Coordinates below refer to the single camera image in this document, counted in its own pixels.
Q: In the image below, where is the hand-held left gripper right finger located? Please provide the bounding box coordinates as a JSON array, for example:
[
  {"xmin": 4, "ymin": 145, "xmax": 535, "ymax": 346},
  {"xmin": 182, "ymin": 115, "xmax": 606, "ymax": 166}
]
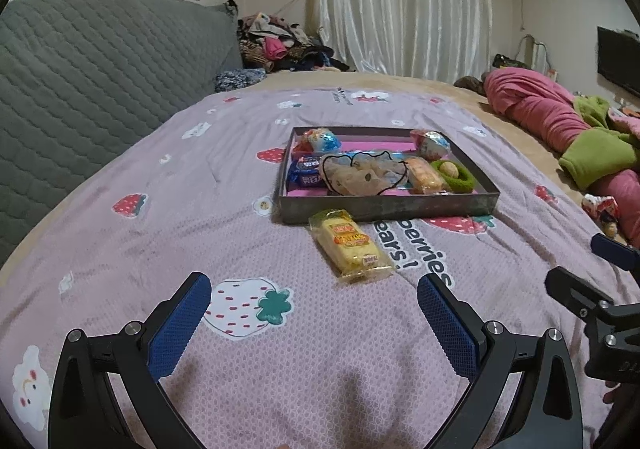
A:
[{"xmin": 416, "ymin": 273, "xmax": 585, "ymax": 449}]

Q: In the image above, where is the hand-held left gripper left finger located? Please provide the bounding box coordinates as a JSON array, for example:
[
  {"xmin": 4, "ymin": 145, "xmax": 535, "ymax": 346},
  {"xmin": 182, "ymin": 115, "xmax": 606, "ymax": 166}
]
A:
[{"xmin": 47, "ymin": 271, "xmax": 213, "ymax": 449}]

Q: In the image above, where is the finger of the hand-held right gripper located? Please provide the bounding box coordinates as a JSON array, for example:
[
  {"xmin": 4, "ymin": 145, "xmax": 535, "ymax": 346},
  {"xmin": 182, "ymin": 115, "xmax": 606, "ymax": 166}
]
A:
[
  {"xmin": 544, "ymin": 266, "xmax": 616, "ymax": 325},
  {"xmin": 590, "ymin": 233, "xmax": 640, "ymax": 272}
]

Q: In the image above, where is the yellow cake packet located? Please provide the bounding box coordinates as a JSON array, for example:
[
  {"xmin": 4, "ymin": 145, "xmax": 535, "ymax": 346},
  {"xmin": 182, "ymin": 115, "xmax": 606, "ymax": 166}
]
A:
[{"xmin": 308, "ymin": 209, "xmax": 396, "ymax": 285}]

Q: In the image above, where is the grey shallow box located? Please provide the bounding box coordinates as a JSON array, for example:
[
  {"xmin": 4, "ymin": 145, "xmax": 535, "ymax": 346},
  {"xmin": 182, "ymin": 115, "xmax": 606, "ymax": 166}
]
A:
[{"xmin": 272, "ymin": 125, "xmax": 501, "ymax": 225}]

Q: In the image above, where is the green fuzzy ring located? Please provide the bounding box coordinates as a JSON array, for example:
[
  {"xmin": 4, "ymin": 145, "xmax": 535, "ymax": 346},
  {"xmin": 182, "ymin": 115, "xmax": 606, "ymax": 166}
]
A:
[{"xmin": 431, "ymin": 159, "xmax": 477, "ymax": 193}]

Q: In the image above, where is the orange cake packet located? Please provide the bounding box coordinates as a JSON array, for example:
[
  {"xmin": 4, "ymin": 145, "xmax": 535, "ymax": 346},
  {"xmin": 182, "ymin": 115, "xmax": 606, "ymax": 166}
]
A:
[{"xmin": 404, "ymin": 156, "xmax": 449, "ymax": 194}]

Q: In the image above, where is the sheer drawstring pouch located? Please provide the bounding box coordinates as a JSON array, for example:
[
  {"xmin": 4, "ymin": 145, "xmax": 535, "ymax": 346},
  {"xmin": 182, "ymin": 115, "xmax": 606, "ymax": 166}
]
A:
[{"xmin": 318, "ymin": 151, "xmax": 412, "ymax": 197}]

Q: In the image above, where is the toy egg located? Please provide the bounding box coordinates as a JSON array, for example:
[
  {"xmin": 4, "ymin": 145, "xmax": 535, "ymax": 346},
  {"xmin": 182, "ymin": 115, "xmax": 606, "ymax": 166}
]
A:
[
  {"xmin": 294, "ymin": 127, "xmax": 342, "ymax": 156},
  {"xmin": 410, "ymin": 129, "xmax": 452, "ymax": 160}
]

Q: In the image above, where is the blue cookie packet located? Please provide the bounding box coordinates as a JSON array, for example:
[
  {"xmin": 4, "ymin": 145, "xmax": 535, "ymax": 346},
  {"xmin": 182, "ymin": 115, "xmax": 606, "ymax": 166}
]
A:
[{"xmin": 287, "ymin": 155, "xmax": 326, "ymax": 188}]

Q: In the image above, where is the small red white doll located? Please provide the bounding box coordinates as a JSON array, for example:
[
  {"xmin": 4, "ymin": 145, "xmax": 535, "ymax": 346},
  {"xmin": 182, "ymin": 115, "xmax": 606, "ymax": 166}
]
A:
[{"xmin": 581, "ymin": 194, "xmax": 621, "ymax": 236}]

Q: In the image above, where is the green fleece blanket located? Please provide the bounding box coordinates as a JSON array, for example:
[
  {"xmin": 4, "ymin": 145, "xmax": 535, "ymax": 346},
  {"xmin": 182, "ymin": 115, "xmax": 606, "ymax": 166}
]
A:
[{"xmin": 559, "ymin": 96, "xmax": 636, "ymax": 190}]

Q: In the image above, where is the pink strawberry printed blanket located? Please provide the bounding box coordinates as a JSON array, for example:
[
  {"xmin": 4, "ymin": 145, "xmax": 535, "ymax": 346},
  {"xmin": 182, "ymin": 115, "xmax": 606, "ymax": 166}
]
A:
[{"xmin": 0, "ymin": 86, "xmax": 631, "ymax": 449}]

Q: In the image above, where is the pink quilt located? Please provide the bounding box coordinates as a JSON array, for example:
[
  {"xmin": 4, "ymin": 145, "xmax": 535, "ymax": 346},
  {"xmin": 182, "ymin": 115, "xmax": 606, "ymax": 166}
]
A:
[{"xmin": 482, "ymin": 68, "xmax": 640, "ymax": 250}]

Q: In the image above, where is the black television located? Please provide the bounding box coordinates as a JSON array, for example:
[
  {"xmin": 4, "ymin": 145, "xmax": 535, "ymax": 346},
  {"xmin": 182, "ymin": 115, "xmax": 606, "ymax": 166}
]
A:
[{"xmin": 597, "ymin": 26, "xmax": 640, "ymax": 97}]

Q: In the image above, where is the white metal rack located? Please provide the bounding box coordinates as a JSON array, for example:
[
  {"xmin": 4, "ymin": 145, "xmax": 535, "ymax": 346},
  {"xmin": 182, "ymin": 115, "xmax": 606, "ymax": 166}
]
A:
[{"xmin": 517, "ymin": 34, "xmax": 558, "ymax": 77}]

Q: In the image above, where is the dark bag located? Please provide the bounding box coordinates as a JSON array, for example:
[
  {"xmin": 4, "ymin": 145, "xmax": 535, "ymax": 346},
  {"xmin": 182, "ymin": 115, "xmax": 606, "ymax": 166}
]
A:
[{"xmin": 492, "ymin": 54, "xmax": 531, "ymax": 70}]

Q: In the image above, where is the dark brown cloth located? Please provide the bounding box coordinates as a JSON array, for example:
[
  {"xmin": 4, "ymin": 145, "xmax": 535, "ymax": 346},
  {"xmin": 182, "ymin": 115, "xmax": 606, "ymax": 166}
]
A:
[{"xmin": 454, "ymin": 75, "xmax": 487, "ymax": 94}]

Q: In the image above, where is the blue patterned cloth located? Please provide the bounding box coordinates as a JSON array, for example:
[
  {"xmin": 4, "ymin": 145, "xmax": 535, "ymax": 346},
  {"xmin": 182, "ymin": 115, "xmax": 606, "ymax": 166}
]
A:
[{"xmin": 214, "ymin": 69, "xmax": 267, "ymax": 92}]

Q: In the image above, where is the grey quilted headboard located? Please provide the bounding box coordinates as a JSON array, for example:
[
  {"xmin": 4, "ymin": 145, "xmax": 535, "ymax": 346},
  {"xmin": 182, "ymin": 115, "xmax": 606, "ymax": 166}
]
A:
[{"xmin": 0, "ymin": 0, "xmax": 246, "ymax": 260}]

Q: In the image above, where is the pile of clothes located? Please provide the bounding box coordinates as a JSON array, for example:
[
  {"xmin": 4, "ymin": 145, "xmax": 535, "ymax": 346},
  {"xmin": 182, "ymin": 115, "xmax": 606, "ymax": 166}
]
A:
[{"xmin": 237, "ymin": 11, "xmax": 351, "ymax": 74}]

